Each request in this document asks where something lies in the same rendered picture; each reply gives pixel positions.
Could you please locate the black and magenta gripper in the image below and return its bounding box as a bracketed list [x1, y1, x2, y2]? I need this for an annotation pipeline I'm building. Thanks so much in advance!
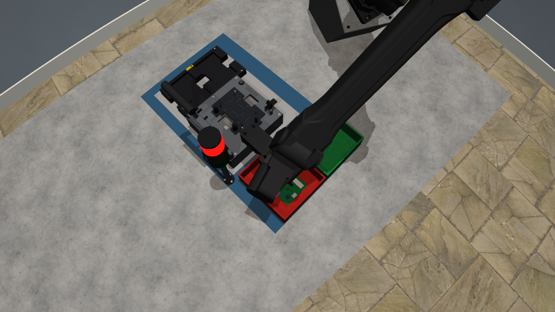
[275, 167, 303, 198]

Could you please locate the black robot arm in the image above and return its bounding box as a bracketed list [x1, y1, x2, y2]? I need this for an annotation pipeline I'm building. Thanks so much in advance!
[240, 0, 501, 204]

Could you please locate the green open-top bin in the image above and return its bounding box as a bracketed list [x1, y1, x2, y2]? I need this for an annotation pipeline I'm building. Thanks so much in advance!
[316, 123, 364, 181]

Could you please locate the green circuit board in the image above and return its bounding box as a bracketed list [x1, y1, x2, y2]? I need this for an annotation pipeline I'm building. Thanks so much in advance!
[278, 176, 307, 206]

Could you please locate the red bin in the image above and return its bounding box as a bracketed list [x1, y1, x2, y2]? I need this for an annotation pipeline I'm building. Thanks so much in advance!
[238, 155, 326, 223]

